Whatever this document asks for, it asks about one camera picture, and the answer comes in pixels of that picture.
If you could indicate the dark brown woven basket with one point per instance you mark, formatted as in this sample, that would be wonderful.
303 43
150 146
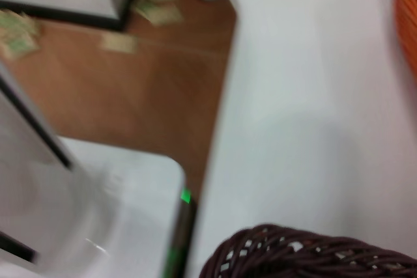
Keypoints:
293 255

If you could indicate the orange woven basket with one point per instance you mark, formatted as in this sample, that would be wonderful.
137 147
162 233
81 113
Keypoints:
407 21

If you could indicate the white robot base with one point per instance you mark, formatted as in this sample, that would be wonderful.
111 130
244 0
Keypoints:
114 213

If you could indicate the green tan paper scrap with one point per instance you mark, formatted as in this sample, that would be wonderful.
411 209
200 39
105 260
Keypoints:
158 12
18 35
119 43

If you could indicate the black-framed white panel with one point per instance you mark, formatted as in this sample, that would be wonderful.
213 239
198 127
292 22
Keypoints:
23 118

